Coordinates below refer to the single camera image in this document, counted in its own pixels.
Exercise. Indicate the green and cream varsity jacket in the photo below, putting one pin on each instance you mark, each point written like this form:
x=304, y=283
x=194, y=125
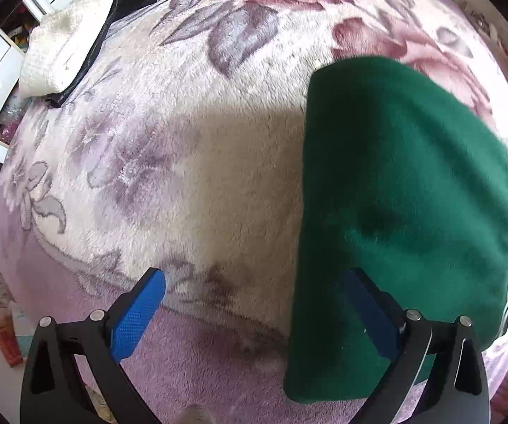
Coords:
x=404, y=163

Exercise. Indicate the black jacket with white fleece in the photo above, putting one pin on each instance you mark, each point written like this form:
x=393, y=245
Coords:
x=64, y=39

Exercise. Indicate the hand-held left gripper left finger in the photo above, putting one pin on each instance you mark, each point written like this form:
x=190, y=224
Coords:
x=136, y=313

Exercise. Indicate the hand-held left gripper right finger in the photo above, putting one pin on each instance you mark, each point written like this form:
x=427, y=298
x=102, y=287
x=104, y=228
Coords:
x=368, y=313

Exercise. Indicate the floral plush blanket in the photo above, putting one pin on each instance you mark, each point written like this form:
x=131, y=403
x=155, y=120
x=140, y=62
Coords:
x=183, y=141

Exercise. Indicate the orange packet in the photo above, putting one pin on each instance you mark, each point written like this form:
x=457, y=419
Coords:
x=6, y=340

